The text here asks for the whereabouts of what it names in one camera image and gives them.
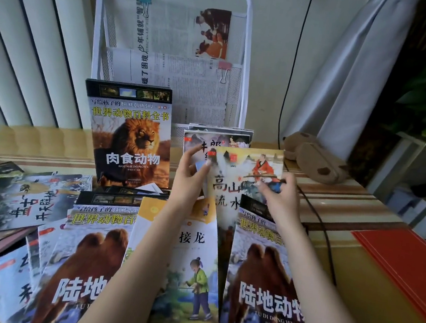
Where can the person's right hand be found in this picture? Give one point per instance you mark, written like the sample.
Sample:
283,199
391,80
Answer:
282,205

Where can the person's left hand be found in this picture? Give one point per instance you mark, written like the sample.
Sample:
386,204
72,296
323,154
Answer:
185,187

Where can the person's left thumb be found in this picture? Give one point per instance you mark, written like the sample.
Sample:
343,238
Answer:
203,171

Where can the person's right thumb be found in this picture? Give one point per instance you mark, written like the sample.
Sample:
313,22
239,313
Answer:
264,190

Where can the yellow mountain picture book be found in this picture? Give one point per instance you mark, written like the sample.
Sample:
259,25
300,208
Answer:
234,169

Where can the person's right forearm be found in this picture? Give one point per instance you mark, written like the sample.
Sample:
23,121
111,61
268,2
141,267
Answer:
317,289

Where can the person's left forearm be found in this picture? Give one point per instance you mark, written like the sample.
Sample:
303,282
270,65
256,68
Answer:
138,272

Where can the grey mountain picture book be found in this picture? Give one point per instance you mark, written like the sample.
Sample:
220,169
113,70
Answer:
215,141

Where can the brown plush toy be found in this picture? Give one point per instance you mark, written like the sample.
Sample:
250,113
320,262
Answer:
316,158

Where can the lion cover animal book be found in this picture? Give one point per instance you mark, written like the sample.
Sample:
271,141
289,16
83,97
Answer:
132,140

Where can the black-edged animal book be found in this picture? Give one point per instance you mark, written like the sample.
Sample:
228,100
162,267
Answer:
120,189

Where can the folded text newspaper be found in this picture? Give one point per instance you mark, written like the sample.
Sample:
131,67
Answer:
175,84

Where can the camel cover animal book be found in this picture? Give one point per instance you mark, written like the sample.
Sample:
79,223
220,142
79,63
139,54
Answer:
261,284
84,252

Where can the yellow child cover book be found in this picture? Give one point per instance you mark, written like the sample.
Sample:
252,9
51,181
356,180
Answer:
191,266

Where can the pink binder clip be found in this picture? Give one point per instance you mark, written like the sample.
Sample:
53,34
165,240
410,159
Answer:
224,70

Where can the white metal magazine rack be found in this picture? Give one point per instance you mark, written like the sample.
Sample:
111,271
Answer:
245,57

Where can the white curtain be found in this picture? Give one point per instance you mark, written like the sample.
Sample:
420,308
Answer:
352,75

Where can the newspaper with photo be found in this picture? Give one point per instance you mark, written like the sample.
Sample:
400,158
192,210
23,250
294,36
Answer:
173,28

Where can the red hardcover book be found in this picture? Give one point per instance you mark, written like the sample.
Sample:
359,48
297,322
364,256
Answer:
405,268

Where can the white calligraphy picture book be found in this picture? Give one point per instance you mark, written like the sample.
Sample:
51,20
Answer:
12,279
49,237

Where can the dark ink painting book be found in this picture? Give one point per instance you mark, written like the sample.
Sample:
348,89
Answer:
28,202

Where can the teal binder clip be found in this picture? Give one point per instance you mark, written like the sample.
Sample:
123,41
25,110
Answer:
145,0

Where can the white vertical blinds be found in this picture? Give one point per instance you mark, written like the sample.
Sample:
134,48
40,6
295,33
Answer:
28,47

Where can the white shelf frame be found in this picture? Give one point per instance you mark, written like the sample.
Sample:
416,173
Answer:
396,166

